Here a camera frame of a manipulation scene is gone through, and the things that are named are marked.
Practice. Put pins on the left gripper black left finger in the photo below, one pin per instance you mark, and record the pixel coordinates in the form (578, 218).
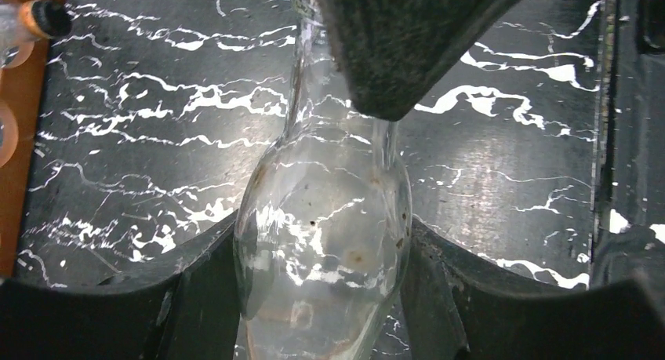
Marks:
(182, 304)

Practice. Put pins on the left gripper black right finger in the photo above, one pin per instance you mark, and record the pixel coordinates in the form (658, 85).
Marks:
(460, 306)

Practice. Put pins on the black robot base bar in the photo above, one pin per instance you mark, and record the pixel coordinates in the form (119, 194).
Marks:
(629, 199)

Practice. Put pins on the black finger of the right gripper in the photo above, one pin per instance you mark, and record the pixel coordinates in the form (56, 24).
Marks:
(392, 52)

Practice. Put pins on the brown wooden wine rack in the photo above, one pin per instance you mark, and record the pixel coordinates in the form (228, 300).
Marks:
(22, 78)

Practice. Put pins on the clear bottle with gold cap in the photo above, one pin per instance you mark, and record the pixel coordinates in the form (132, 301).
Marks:
(24, 24)

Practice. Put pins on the clear bottle without cap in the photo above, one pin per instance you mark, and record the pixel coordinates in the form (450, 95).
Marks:
(321, 240)

